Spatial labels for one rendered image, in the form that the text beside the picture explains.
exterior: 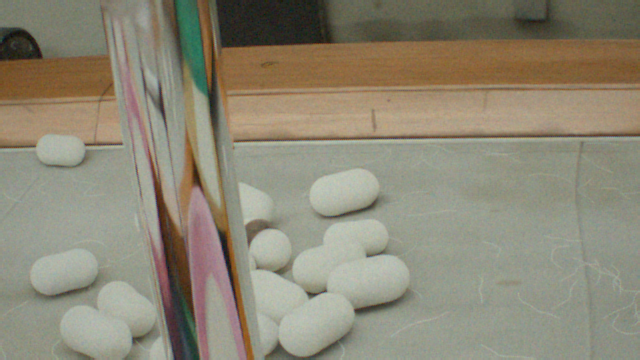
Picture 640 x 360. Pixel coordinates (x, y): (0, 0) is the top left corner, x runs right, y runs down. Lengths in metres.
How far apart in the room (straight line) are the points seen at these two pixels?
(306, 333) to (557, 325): 0.11
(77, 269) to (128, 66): 0.30
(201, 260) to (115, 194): 0.38
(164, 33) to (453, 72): 0.47
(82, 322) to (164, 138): 0.25
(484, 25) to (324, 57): 1.92
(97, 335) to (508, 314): 0.18
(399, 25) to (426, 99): 1.99
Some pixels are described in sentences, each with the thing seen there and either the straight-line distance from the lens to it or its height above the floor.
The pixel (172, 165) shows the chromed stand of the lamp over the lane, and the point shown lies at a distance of 0.20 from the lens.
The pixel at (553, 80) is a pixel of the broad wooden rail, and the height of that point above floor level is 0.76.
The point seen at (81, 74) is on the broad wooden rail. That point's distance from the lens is 0.72.
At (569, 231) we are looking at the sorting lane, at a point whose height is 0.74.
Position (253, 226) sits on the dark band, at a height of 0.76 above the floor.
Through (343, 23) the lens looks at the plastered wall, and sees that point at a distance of 2.62.
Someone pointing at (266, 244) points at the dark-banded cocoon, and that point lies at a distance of 0.48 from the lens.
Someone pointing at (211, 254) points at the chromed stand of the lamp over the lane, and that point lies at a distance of 0.21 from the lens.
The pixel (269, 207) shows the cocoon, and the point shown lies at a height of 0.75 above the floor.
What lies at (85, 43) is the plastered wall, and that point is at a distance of 2.84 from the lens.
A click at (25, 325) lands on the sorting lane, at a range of 0.49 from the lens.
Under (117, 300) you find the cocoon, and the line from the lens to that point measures 0.45.
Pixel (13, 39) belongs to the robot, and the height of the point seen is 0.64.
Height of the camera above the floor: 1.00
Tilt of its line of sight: 27 degrees down
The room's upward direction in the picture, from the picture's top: 5 degrees counter-clockwise
